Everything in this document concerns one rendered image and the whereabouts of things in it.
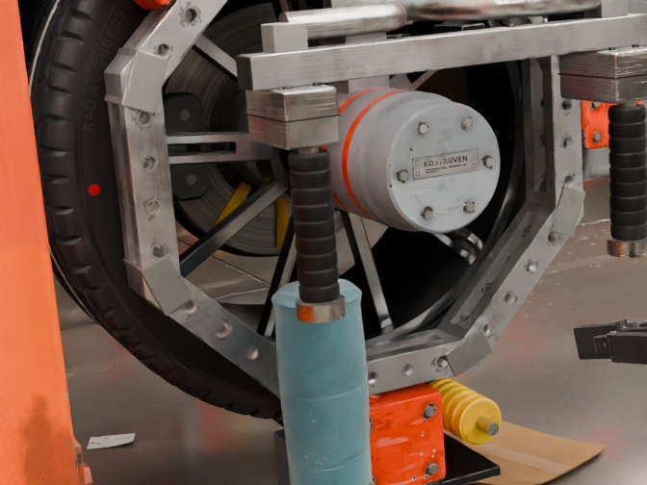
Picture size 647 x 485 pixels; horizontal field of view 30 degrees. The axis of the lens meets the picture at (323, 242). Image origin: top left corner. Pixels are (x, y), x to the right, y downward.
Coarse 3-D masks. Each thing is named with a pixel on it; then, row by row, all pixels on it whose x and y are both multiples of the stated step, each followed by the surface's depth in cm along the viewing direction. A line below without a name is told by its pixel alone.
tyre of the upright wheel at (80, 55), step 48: (48, 0) 136; (96, 0) 122; (48, 48) 128; (96, 48) 123; (48, 96) 124; (96, 96) 124; (48, 144) 124; (96, 144) 124; (48, 192) 126; (96, 192) 125; (48, 240) 135; (96, 240) 126; (96, 288) 128; (144, 336) 130; (192, 336) 133; (192, 384) 134; (240, 384) 136
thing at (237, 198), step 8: (240, 184) 151; (240, 192) 151; (232, 200) 151; (240, 200) 151; (280, 200) 154; (224, 208) 151; (232, 208) 151; (280, 208) 154; (224, 216) 151; (280, 216) 154; (216, 224) 151; (280, 224) 154; (280, 232) 155; (280, 240) 155
